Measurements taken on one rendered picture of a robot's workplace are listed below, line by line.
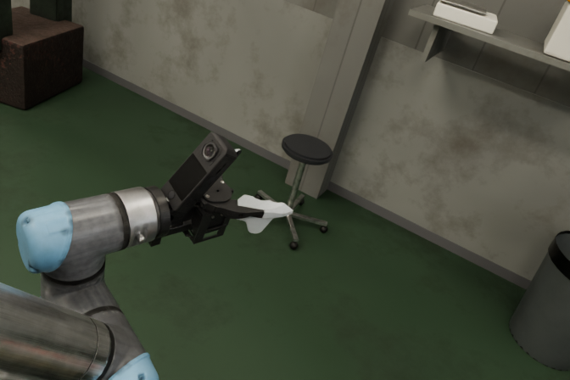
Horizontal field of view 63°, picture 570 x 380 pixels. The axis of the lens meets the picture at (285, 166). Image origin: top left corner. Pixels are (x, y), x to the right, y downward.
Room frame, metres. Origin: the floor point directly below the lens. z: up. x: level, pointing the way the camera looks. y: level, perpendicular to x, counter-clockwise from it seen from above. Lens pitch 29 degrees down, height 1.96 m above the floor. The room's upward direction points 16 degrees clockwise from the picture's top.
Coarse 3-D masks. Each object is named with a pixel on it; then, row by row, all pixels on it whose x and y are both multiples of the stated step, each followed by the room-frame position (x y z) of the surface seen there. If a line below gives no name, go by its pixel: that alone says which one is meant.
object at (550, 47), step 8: (568, 0) 2.42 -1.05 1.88; (568, 8) 2.42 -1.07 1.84; (560, 16) 2.51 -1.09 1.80; (568, 16) 2.41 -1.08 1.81; (560, 24) 2.42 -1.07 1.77; (568, 24) 2.41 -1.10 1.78; (552, 32) 2.44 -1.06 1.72; (560, 32) 2.41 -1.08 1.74; (568, 32) 2.40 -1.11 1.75; (552, 40) 2.42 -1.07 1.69; (560, 40) 2.41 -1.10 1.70; (568, 40) 2.40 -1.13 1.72; (544, 48) 2.44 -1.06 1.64; (552, 48) 2.41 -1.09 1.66; (560, 48) 2.40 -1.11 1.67; (568, 48) 2.39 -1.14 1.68; (552, 56) 2.42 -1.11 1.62; (560, 56) 2.40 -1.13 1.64; (568, 56) 2.38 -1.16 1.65
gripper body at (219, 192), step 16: (160, 192) 0.50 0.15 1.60; (208, 192) 0.54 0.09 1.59; (224, 192) 0.55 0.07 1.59; (160, 208) 0.48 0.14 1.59; (192, 208) 0.52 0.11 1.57; (208, 208) 0.52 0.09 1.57; (160, 224) 0.47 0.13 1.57; (176, 224) 0.52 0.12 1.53; (192, 224) 0.53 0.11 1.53; (208, 224) 0.53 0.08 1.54; (224, 224) 0.56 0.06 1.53; (160, 240) 0.50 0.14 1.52; (192, 240) 0.52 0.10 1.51
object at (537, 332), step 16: (560, 240) 2.50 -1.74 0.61; (560, 256) 2.23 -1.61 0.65; (544, 272) 2.28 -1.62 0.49; (560, 272) 2.18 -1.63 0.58; (528, 288) 2.35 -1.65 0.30; (544, 288) 2.22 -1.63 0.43; (560, 288) 2.14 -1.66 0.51; (528, 304) 2.25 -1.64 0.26; (544, 304) 2.17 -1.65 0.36; (560, 304) 2.11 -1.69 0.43; (512, 320) 2.31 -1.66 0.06; (528, 320) 2.20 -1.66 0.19; (544, 320) 2.13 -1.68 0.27; (560, 320) 2.08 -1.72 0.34; (512, 336) 2.23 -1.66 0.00; (528, 336) 2.15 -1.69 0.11; (544, 336) 2.10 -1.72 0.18; (560, 336) 2.07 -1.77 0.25; (528, 352) 2.12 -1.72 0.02; (544, 352) 2.08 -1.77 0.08; (560, 352) 2.06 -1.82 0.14; (560, 368) 2.06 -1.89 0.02
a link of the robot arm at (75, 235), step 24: (24, 216) 0.39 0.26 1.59; (48, 216) 0.39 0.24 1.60; (72, 216) 0.41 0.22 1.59; (96, 216) 0.42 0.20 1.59; (120, 216) 0.44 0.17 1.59; (24, 240) 0.38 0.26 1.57; (48, 240) 0.37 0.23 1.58; (72, 240) 0.39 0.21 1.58; (96, 240) 0.41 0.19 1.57; (120, 240) 0.43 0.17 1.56; (24, 264) 0.38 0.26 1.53; (48, 264) 0.37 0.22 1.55; (72, 264) 0.39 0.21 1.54; (96, 264) 0.41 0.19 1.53
